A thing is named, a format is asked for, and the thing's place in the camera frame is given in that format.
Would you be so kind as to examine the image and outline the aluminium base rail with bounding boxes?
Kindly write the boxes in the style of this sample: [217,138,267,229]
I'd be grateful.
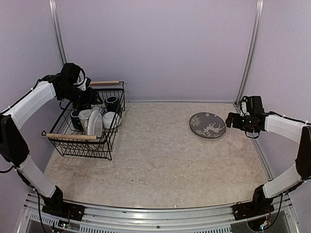
[13,192,300,233]

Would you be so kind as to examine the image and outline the woven bamboo plate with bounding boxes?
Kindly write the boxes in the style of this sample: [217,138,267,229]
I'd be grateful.
[87,114,95,135]

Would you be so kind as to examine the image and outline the black wire dish rack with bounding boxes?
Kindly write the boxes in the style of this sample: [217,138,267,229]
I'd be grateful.
[42,81,125,160]

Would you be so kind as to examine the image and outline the grey deer print plate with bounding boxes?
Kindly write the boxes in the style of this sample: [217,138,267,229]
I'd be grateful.
[189,112,226,139]

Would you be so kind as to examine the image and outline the right aluminium frame post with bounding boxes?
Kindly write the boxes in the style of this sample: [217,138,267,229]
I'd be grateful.
[235,0,264,105]

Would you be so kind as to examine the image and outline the aluminium frame post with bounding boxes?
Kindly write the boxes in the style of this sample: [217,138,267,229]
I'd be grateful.
[48,0,67,65]
[235,0,264,105]

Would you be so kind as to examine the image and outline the plain white bowl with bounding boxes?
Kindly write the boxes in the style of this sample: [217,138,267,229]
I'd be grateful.
[102,112,121,129]

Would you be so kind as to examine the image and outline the navy blue ceramic mug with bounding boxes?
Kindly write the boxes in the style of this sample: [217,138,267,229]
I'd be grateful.
[70,109,83,131]

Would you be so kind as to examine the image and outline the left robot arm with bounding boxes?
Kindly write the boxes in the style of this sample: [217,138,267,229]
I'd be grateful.
[0,74,96,216]

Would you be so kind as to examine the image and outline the dark green ceramic mug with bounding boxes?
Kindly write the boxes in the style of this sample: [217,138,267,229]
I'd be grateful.
[105,96,120,113]

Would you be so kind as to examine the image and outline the blue patterned white bowl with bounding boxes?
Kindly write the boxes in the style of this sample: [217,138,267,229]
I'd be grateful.
[100,108,106,116]

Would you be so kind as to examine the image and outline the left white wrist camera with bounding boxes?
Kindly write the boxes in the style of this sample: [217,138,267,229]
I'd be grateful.
[74,77,91,91]

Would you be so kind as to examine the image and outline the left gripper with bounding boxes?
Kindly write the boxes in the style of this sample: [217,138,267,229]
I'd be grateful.
[59,84,103,111]

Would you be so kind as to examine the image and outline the left aluminium frame post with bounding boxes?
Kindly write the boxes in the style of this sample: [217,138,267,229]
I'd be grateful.
[48,0,67,65]

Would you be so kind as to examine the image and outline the black white striped plate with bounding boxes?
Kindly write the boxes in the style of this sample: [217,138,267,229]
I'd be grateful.
[91,110,103,138]

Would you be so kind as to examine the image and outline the white floral print mug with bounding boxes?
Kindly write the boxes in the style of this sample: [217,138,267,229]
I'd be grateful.
[78,109,92,134]

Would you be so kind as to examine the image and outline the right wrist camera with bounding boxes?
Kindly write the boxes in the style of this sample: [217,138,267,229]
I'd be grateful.
[239,96,264,116]

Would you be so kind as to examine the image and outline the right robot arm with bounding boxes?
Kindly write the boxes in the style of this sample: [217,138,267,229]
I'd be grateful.
[225,112,311,216]

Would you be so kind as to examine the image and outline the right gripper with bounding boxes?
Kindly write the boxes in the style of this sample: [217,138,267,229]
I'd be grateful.
[225,112,256,133]

